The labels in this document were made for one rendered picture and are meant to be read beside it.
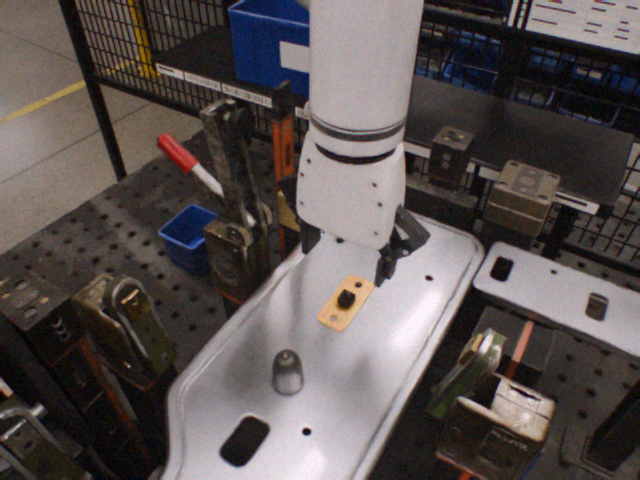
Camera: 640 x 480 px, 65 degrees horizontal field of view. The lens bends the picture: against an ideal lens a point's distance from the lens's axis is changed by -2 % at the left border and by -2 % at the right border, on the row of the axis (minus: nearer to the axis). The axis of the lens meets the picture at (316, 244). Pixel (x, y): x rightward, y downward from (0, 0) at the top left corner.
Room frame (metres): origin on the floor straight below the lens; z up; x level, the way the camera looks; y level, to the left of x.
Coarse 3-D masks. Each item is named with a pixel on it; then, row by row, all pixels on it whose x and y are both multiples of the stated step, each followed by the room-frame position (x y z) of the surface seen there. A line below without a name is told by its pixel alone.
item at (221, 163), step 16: (208, 112) 0.47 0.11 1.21; (224, 112) 0.48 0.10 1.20; (240, 112) 0.46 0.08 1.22; (208, 128) 0.46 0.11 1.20; (224, 128) 0.48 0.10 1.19; (240, 128) 0.45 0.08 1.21; (208, 144) 0.47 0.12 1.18; (224, 144) 0.46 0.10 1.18; (240, 144) 0.48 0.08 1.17; (224, 160) 0.46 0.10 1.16; (240, 160) 0.48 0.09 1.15; (224, 176) 0.46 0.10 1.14; (240, 176) 0.48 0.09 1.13; (224, 192) 0.46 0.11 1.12; (240, 192) 0.47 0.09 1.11; (256, 192) 0.48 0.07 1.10; (240, 208) 0.45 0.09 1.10; (256, 208) 0.47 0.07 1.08; (240, 224) 0.45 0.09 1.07
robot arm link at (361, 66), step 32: (320, 0) 0.37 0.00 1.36; (352, 0) 0.35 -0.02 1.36; (384, 0) 0.35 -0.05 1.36; (416, 0) 0.37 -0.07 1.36; (320, 32) 0.37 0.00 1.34; (352, 32) 0.35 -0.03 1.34; (384, 32) 0.35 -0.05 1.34; (416, 32) 0.37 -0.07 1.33; (320, 64) 0.37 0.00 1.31; (352, 64) 0.35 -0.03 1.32; (384, 64) 0.35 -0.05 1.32; (320, 96) 0.37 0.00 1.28; (352, 96) 0.35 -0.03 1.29; (384, 96) 0.36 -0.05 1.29; (352, 128) 0.35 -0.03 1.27
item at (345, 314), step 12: (348, 276) 0.43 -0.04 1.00; (348, 288) 0.41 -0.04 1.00; (360, 288) 0.41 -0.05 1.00; (372, 288) 0.41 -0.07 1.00; (336, 300) 0.39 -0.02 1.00; (348, 300) 0.39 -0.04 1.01; (360, 300) 0.39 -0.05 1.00; (324, 312) 0.38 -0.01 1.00; (336, 312) 0.38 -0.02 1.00; (348, 312) 0.38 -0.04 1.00; (336, 324) 0.36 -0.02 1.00; (348, 324) 0.36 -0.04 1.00
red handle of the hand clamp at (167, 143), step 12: (168, 144) 0.52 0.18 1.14; (180, 144) 0.53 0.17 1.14; (168, 156) 0.51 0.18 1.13; (180, 156) 0.51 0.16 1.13; (192, 156) 0.52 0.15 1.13; (180, 168) 0.51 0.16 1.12; (192, 168) 0.50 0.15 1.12; (204, 180) 0.49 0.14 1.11; (216, 192) 0.48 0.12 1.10; (252, 216) 0.47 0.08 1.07; (252, 228) 0.46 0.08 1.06
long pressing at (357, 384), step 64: (320, 256) 0.47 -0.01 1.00; (448, 256) 0.47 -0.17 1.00; (256, 320) 0.37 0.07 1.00; (384, 320) 0.37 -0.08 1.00; (448, 320) 0.37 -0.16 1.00; (192, 384) 0.28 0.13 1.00; (256, 384) 0.28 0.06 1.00; (320, 384) 0.28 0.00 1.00; (384, 384) 0.28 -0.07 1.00; (192, 448) 0.21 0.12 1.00; (320, 448) 0.21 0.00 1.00; (384, 448) 0.22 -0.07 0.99
